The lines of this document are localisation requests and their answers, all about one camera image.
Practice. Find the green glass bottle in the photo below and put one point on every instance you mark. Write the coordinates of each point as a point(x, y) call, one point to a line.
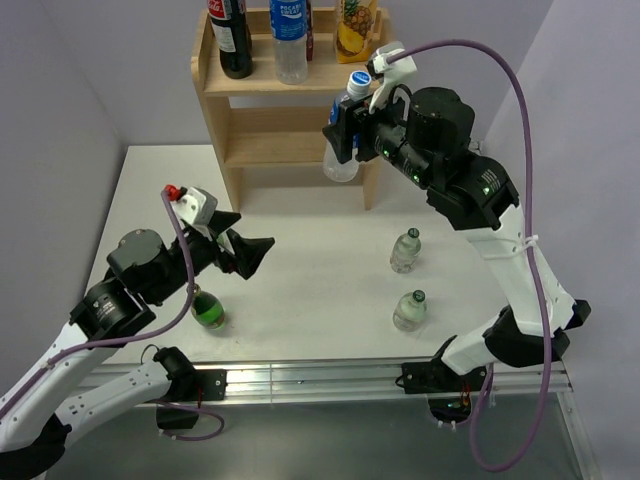
point(207, 309)

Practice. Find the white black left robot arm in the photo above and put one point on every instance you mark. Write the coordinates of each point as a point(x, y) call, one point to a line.
point(41, 416)

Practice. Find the wooden two-tier shelf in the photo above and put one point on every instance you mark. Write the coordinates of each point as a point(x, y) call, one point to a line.
point(259, 121)

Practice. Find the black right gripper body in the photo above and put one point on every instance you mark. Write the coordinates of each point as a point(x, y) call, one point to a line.
point(382, 133)

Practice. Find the clear glass bottle rear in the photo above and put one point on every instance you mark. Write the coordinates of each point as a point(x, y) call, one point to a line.
point(406, 250)

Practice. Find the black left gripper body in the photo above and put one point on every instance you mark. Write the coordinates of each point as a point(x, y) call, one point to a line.
point(203, 251)

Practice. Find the clear glass bottle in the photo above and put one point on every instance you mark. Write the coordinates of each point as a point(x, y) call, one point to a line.
point(410, 312)
point(406, 250)

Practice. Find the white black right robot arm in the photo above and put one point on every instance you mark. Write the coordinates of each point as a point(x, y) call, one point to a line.
point(427, 140)

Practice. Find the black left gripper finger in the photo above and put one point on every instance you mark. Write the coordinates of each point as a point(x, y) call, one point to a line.
point(221, 221)
point(248, 253)

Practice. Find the clear glass bottle front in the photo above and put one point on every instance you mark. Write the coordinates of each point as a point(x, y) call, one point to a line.
point(410, 312)

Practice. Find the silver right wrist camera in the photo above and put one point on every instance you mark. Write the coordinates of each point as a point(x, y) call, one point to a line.
point(388, 73)

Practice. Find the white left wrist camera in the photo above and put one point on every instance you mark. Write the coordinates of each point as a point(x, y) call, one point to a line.
point(193, 206)

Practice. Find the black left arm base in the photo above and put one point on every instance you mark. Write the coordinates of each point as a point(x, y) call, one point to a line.
point(204, 385)

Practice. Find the Pocari Sweat bottle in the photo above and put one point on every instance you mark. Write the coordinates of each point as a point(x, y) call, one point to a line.
point(339, 164)
point(288, 24)

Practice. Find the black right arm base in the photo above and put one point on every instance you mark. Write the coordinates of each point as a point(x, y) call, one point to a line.
point(433, 377)

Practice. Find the aluminium frame rail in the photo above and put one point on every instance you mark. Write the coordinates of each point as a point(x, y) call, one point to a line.
point(315, 322)

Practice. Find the blue grape juice carton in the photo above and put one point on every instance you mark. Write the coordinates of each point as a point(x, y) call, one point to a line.
point(309, 31)

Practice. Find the pineapple juice carton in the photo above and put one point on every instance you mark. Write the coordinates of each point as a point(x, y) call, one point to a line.
point(353, 32)

